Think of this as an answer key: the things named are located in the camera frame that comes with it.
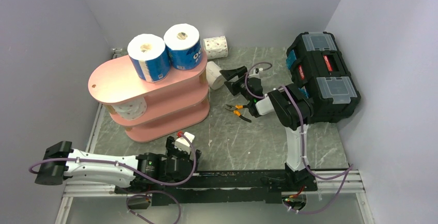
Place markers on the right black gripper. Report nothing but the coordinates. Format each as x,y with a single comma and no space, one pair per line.
240,72

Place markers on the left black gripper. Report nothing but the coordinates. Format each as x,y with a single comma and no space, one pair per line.
170,150

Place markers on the white paper roll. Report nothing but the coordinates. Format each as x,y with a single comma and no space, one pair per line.
213,75

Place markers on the floral paper roll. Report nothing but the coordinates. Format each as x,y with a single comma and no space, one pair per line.
132,109
216,47

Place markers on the blue roll front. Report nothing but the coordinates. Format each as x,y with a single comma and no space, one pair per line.
183,46

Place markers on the blue roll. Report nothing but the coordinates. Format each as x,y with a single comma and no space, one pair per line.
148,55
183,46

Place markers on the pink three-tier shelf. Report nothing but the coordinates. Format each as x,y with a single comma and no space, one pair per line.
176,102

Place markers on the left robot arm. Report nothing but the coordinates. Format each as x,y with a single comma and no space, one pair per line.
62,163

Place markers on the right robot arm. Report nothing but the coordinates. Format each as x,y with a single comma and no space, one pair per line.
294,111

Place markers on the black plastic toolbox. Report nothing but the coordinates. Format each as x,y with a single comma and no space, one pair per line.
317,67

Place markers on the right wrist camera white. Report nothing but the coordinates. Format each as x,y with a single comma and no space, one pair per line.
255,73

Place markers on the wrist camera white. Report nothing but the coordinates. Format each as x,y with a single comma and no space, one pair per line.
255,73
184,141

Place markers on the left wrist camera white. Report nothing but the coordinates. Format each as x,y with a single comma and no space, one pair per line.
184,141

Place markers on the orange handled pliers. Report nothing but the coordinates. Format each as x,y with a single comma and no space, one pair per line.
236,110

